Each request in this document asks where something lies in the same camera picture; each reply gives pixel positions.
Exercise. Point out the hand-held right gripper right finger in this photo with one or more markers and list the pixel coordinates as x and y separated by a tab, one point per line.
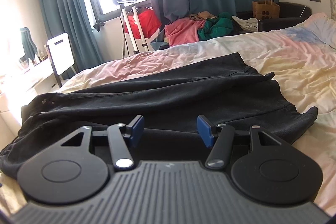
204	130

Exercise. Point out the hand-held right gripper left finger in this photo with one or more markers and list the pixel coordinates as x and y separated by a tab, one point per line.
136	130

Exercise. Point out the black pants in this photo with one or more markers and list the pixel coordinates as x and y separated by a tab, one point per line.
170	92

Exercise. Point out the blue cloth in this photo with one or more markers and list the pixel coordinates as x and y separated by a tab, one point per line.
157	41

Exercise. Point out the pink cloth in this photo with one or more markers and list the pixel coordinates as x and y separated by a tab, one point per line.
183	31

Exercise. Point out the green cloth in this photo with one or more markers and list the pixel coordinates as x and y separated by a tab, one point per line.
218	26

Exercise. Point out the chair with white backrest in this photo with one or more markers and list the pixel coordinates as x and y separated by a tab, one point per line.
61	52

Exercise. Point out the bed with pastel sheet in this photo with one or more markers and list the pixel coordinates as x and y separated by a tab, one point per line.
288	61

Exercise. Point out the red garment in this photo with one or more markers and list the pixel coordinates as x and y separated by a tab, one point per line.
149	22

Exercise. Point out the beige cloth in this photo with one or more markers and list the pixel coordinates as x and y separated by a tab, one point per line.
203	15

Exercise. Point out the white cloth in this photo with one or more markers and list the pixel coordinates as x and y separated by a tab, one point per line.
246	23

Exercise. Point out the white vanity desk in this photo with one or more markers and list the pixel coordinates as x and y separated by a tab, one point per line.
31	77

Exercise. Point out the cluster of cosmetic bottles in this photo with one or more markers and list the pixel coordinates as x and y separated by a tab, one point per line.
39	56

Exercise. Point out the brown paper bag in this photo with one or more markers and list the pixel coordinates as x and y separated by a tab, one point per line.
265	10

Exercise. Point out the wavy-framed mirror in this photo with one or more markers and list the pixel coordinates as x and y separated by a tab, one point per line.
27	43

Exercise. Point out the black armchair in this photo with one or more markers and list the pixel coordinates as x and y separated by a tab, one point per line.
288	16

